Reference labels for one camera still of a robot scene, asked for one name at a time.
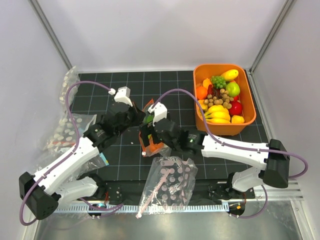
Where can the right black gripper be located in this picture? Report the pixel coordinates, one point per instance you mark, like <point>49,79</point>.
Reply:
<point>146,130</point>

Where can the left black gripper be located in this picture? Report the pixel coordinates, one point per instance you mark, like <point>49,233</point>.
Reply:
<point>139,116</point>

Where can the green bell pepper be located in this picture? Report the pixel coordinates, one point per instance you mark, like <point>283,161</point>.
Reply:
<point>148,119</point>

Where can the orange pumpkin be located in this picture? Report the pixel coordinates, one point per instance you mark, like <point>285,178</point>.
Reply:
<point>154,148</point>

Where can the clear bag orange zipper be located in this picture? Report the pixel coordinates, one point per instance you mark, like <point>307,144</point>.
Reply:
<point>145,137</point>

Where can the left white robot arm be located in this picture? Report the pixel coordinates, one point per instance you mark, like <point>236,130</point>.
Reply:
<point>42,192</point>

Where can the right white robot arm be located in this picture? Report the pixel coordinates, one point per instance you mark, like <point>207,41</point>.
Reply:
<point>268,162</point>

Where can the clear bag white dots flat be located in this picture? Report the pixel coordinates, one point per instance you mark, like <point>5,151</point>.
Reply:
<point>63,134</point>

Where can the clear bag pink dots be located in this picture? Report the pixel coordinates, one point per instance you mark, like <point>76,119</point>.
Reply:
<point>169,186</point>

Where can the clear bag white dots upright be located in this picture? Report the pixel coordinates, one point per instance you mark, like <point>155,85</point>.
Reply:
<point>70,78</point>

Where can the black grid mat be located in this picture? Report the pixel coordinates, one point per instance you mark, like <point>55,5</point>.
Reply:
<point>126,162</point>

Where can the orange tangerine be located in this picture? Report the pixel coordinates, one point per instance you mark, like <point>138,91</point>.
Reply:
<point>201,93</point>

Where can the small orange persimmon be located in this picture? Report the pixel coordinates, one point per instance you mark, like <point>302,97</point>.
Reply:
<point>206,83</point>

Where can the orange plastic basket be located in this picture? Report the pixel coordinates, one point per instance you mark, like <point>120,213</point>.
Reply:
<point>204,71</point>

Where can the brown longan cluster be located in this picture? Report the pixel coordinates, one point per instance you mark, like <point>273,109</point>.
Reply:
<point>218,97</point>

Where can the green grapes bunch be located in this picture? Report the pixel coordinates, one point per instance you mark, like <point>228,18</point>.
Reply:
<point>218,82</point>

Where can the yellow lemon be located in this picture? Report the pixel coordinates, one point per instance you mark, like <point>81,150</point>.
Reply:
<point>237,119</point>

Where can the red pomegranate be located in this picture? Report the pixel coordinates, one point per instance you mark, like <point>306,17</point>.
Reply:
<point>236,108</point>

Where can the yellow mango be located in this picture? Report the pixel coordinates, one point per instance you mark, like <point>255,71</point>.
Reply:
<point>230,75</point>

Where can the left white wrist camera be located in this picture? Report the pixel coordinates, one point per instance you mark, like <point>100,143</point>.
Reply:
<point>123,96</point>

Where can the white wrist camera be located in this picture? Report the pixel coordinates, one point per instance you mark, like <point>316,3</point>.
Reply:
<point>123,96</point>
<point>159,112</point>

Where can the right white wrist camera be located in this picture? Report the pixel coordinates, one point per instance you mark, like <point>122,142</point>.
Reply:
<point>159,112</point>

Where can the aluminium cable rail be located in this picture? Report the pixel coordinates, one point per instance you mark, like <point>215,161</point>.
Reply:
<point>81,207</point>

